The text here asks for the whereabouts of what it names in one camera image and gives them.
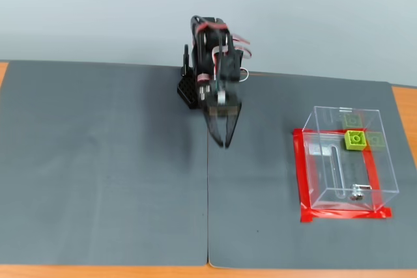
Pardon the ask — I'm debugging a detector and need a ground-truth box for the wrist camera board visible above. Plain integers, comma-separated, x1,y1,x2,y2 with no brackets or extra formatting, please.
208,90,240,118

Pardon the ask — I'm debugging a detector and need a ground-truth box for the red tape wrap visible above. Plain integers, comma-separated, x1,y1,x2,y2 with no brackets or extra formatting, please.
199,21,229,31

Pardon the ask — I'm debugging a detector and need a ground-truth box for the red tape strip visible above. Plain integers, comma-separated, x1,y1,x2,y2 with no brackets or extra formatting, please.
292,128,311,223
293,127,347,139
300,206,393,223
359,141,384,210

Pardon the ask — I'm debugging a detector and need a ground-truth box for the transparent acrylic box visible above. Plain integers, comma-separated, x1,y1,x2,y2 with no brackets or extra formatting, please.
302,105,400,213

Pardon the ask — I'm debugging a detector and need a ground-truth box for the black camera cable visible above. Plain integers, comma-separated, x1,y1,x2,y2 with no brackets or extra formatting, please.
182,44,192,77

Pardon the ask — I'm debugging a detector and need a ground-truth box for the green lego block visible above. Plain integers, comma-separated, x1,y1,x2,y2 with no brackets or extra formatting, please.
344,130,367,153

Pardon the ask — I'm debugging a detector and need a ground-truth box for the grey foam mat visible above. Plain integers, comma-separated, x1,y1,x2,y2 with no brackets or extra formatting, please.
0,59,209,268
207,70,417,271

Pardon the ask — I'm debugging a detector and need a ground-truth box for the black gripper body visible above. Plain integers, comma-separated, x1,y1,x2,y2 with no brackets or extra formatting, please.
197,78,243,117

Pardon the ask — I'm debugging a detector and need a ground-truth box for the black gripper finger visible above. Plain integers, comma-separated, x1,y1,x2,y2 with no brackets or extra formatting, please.
223,102,243,149
203,107,226,147

